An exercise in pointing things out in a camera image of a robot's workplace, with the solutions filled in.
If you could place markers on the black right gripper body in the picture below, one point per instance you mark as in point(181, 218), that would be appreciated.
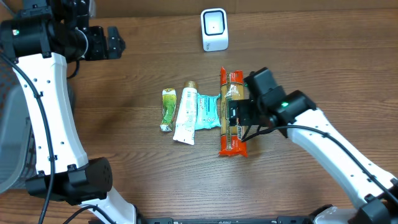
point(237, 112)

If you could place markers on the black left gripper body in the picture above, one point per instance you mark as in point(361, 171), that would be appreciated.
point(101, 42)

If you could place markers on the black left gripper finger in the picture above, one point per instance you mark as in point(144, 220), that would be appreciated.
point(114, 38)
point(115, 52)

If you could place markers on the orange spaghetti pack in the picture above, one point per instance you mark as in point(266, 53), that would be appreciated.
point(231, 88)

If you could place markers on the teal wet wipes pack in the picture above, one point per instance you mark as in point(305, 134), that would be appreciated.
point(207, 112)

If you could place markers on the white tube gold cap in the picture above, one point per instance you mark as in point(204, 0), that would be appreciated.
point(187, 114)

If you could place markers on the green yellow sachet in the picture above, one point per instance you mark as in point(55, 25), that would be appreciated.
point(169, 104)

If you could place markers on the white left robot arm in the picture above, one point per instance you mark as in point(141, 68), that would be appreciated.
point(39, 43)

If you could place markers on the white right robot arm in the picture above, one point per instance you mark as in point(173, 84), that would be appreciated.
point(371, 189)

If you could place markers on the white barcode scanner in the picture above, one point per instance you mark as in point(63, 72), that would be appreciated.
point(214, 29)

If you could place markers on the brown cardboard backboard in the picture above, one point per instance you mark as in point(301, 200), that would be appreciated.
point(145, 8)

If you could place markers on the grey plastic mesh basket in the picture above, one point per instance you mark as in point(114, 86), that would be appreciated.
point(15, 140)

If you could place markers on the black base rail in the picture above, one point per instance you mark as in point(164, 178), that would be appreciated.
point(224, 221)

